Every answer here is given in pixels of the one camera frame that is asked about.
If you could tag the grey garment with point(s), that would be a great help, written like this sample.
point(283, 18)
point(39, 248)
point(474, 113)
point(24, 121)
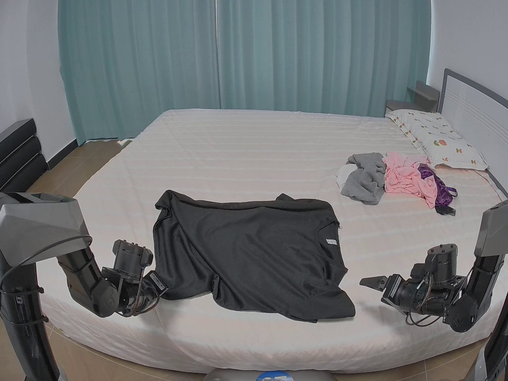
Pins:
point(365, 181)

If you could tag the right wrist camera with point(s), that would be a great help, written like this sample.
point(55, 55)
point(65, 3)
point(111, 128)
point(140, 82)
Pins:
point(418, 271)

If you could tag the black chest of drawers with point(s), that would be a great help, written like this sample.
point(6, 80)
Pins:
point(20, 153)

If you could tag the black T-shirt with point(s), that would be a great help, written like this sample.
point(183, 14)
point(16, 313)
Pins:
point(254, 252)

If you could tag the purple garment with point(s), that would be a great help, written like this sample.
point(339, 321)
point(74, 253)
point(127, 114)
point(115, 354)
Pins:
point(440, 193)

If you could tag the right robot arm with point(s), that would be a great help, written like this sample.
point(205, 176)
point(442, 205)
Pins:
point(492, 228)

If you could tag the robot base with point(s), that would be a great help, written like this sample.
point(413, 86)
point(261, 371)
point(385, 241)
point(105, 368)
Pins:
point(270, 376)

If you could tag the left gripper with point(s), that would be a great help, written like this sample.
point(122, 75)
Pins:
point(156, 283)

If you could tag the white printed pillow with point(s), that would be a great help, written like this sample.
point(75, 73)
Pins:
point(440, 137)

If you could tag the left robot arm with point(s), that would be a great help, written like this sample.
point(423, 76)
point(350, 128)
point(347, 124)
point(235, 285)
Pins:
point(39, 224)

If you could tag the grey bedside table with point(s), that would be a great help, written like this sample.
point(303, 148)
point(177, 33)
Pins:
point(420, 93)

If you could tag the blue-green curtain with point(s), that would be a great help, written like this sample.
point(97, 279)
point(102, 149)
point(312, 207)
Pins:
point(139, 54)
point(317, 46)

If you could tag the bed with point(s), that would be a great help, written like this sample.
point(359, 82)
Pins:
point(258, 153)

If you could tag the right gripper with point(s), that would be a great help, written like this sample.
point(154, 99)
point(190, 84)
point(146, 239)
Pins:
point(399, 294)

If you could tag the pink garment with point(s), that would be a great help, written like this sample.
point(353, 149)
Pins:
point(401, 177)

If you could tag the small black garment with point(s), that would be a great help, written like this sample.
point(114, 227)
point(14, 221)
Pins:
point(445, 210)

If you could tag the white garment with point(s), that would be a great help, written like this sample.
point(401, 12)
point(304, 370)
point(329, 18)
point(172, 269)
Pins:
point(343, 177)

